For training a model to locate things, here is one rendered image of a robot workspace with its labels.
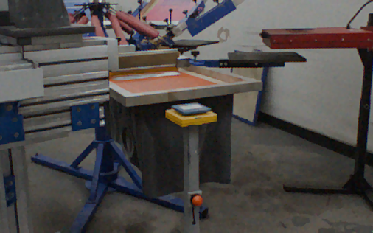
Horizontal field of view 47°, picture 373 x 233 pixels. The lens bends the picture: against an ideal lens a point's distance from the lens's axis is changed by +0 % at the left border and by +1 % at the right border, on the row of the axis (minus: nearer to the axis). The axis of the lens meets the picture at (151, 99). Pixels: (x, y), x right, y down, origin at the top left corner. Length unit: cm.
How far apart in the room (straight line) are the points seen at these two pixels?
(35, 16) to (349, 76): 302
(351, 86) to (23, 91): 310
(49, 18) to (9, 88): 24
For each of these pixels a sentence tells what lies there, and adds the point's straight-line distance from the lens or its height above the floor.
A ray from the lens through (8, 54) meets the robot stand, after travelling 115.
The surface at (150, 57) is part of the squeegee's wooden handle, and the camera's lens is 215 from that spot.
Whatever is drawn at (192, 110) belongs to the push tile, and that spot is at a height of 97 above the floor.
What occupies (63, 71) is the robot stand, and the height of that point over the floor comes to 114.
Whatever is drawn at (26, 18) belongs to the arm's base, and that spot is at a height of 128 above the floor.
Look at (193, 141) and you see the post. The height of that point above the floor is 86.
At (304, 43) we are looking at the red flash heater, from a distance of 268.
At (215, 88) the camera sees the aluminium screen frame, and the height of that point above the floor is 98.
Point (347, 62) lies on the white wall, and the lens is 381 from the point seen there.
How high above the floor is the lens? 132
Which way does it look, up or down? 13 degrees down
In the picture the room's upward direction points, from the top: 2 degrees counter-clockwise
